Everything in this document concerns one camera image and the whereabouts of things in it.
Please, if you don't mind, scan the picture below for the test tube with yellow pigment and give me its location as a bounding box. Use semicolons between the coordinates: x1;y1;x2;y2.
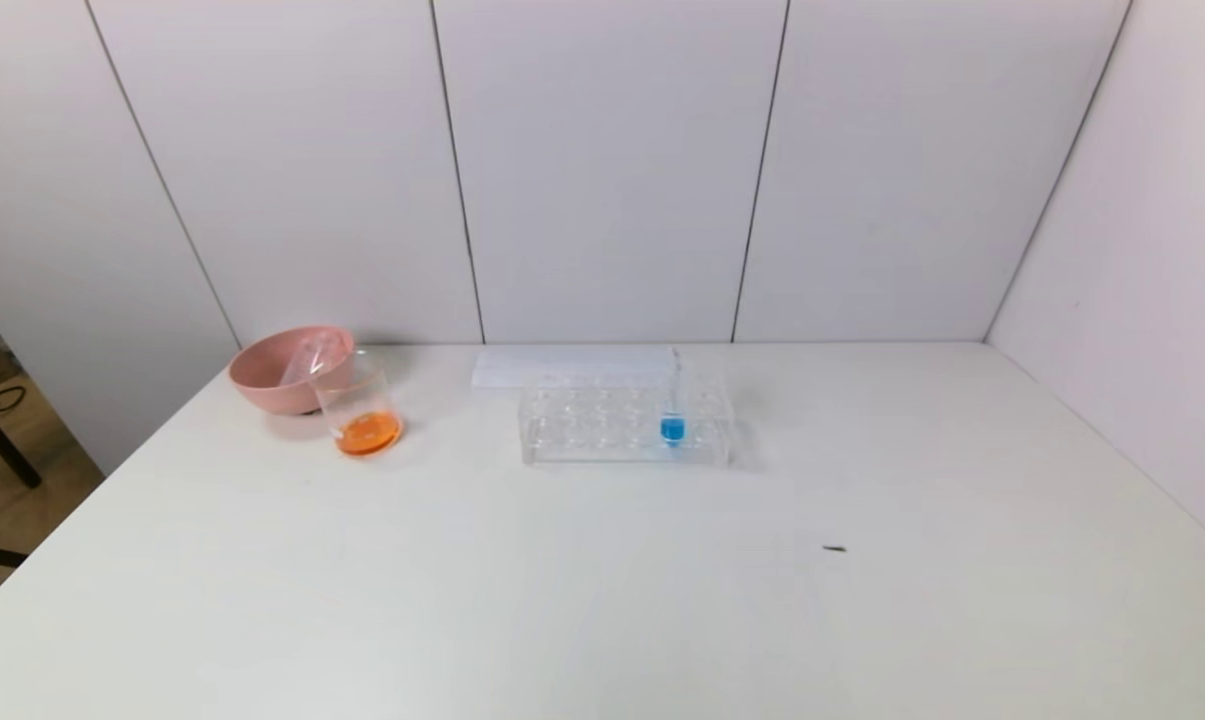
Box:
302;332;347;379

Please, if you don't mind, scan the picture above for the clear acrylic test tube rack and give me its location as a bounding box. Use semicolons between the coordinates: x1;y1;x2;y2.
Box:
519;361;736;470

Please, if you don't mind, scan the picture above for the clear glass beaker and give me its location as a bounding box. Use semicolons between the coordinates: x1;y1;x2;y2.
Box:
307;349;405;459

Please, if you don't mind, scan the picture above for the test tube with red pigment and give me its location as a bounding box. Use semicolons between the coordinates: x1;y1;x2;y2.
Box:
280;336;329;389

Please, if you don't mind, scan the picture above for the pink plastic bowl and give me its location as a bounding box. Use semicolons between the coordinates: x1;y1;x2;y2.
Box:
228;325;356;417

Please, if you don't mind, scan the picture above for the test tube with blue pigment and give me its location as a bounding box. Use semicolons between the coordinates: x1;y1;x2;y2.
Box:
659;349;690;449

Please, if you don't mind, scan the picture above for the white paper sheet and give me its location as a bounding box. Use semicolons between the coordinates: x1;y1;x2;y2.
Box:
471;345;682;390

